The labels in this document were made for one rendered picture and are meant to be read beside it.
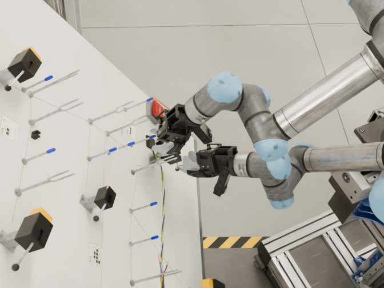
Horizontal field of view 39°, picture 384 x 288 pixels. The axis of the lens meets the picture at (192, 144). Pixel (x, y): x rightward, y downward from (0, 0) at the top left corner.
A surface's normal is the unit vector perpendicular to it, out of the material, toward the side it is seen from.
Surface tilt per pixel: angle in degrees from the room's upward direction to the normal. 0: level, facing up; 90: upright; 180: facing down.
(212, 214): 0
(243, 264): 0
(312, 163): 74
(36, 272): 54
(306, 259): 0
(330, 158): 63
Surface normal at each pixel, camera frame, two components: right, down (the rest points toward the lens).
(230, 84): 0.57, -0.44
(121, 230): 0.86, -0.31
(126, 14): 0.10, -0.55
